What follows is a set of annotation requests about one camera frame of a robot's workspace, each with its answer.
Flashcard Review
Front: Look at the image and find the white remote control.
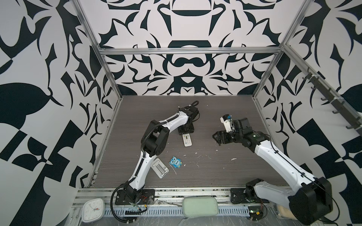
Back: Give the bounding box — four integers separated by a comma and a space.
182, 134, 192, 147

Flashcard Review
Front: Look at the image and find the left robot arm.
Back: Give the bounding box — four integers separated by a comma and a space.
123, 101, 200, 202

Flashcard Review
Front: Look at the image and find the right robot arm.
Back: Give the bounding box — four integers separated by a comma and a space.
213, 115, 334, 225

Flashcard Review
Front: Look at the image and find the white phone stand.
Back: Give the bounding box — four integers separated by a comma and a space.
151, 158, 169, 179

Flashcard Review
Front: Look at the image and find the green sponge pad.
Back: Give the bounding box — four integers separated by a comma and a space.
182, 196, 219, 218

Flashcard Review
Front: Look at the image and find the small circuit board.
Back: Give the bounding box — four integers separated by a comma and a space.
248, 206, 265, 221

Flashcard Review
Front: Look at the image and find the white square clock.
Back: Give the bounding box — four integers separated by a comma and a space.
82, 198, 105, 223

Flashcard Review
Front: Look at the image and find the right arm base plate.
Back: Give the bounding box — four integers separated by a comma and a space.
230, 188, 250, 204

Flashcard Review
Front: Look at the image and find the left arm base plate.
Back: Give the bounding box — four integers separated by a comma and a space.
115, 189, 155, 205

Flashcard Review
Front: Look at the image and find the aluminium frame bar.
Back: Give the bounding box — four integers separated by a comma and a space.
99, 47, 281, 55

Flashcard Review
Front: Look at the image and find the black hook rail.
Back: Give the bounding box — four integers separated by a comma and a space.
302, 67, 362, 136

